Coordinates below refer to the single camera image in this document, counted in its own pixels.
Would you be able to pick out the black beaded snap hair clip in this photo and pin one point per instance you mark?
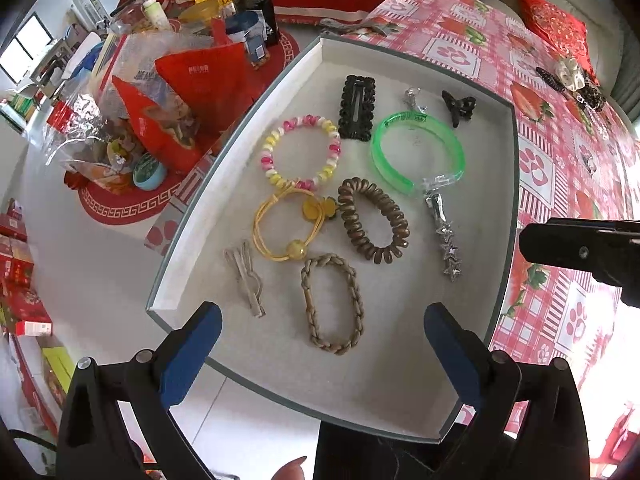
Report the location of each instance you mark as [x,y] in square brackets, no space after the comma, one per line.
[357,108]

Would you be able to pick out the white jewelry box tray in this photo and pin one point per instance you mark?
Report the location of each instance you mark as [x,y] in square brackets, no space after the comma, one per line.
[342,339]

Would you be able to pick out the leopard print scrunchie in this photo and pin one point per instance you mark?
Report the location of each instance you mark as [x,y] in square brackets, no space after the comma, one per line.
[592,95]

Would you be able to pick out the pink strawberry tablecloth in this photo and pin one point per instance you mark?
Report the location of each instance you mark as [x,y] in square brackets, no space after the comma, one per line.
[574,163]

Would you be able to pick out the person's left hand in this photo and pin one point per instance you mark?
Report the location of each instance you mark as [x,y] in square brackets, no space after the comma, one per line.
[292,470]

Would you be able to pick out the green translucent bangle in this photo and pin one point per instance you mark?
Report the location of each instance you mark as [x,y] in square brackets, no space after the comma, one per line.
[414,152]

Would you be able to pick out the black claw hair clip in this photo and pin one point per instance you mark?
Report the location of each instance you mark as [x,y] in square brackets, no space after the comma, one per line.
[459,109]

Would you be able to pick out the red plastic bag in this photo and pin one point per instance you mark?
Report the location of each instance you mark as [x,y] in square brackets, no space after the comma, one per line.
[217,85]

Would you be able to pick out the silver bunny hair clip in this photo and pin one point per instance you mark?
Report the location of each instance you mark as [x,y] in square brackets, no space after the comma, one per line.
[240,260]

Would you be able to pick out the silver star hair clip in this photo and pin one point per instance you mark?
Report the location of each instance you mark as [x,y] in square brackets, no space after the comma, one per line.
[445,234]

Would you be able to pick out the small teal round tin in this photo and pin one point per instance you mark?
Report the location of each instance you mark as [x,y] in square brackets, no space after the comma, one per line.
[149,173]

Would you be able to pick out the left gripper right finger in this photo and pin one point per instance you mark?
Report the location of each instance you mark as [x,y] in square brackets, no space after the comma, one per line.
[528,421]

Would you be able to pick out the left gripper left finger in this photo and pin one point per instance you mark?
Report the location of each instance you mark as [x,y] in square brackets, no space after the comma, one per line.
[93,441]

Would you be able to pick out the red embroidered cushion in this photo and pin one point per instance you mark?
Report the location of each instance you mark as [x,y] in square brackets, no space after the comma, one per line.
[561,30]

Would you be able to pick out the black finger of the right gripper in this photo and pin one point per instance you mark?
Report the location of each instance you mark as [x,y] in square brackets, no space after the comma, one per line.
[607,249]

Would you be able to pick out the cream white scrunchie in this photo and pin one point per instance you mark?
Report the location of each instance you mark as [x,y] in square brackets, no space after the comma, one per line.
[570,73]

